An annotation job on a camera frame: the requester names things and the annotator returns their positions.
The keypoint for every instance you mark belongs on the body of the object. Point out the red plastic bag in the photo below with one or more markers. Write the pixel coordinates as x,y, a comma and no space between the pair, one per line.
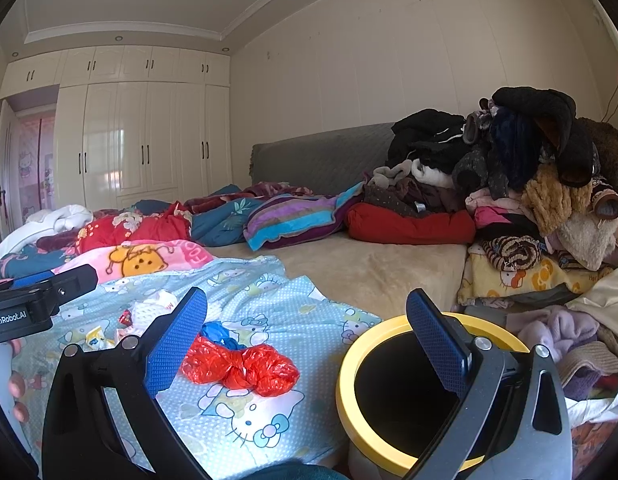
259,369

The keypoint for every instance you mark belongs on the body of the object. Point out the red floral blanket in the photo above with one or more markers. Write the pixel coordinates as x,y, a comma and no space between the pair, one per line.
130,226

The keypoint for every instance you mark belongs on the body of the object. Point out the striped purple blue pillow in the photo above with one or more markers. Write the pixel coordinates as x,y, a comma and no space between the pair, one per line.
287,220

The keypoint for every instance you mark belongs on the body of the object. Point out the grey bed headboard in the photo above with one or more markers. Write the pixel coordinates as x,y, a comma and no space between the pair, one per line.
326,162

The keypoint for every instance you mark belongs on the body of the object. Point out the beige bed sheet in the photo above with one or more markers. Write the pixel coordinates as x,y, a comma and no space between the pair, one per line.
376,278

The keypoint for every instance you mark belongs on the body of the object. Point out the lavender fleece garment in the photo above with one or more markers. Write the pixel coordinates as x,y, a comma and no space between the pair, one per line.
557,328

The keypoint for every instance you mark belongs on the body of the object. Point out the blue floral blanket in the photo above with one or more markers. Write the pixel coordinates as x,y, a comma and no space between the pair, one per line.
214,220

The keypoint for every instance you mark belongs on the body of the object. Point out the red shiny small wrapper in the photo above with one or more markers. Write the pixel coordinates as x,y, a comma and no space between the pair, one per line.
125,318

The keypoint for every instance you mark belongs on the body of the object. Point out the yellow Hello Kitty blanket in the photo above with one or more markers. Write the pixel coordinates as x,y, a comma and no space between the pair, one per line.
482,280

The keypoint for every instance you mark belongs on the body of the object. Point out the yellow rimmed black trash bin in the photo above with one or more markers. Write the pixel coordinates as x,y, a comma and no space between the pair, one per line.
390,401

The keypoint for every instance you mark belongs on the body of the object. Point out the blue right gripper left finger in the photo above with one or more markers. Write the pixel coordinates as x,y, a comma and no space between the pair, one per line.
169,338

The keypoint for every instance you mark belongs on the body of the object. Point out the pink cartoon bear blanket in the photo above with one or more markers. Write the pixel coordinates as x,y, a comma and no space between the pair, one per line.
131,259

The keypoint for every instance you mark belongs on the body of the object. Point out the yellow white snack bag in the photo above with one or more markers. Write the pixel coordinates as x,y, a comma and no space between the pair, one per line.
96,340

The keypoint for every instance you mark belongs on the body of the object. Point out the light blue Hello Kitty quilt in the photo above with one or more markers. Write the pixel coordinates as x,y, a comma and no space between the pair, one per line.
229,432

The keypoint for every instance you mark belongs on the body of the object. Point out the person's left hand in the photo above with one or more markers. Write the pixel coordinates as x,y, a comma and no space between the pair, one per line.
17,388

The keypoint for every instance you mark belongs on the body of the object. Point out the pile of dark clothes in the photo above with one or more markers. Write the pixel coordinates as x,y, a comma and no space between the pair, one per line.
500,146

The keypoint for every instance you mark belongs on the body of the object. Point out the white wardrobe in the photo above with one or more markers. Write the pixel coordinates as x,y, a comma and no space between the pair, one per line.
131,121

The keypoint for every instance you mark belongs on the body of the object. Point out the red pillow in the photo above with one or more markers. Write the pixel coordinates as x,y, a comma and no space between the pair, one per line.
379,225

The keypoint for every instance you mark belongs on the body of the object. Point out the beige knit sweater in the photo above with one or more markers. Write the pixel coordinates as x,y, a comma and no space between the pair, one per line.
593,356

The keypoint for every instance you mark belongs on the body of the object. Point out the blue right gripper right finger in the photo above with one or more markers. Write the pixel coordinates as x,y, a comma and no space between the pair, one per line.
442,343

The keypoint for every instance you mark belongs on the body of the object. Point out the blue plastic scrap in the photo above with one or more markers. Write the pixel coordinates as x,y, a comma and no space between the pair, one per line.
218,334

